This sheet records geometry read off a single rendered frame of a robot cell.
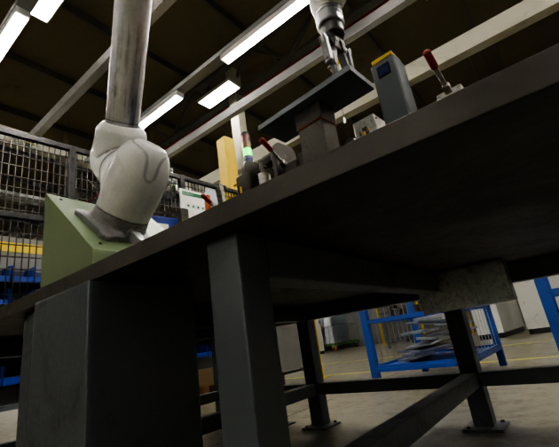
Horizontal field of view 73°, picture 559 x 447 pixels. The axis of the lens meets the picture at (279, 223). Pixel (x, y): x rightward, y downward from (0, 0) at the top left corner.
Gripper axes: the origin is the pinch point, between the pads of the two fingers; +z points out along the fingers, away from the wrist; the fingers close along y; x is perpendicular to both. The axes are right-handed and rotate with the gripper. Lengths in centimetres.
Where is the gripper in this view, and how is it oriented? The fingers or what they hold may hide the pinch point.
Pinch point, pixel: (342, 79)
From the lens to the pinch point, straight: 124.7
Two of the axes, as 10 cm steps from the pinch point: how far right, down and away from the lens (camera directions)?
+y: 7.7, 1.0, 6.4
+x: -6.3, 3.2, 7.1
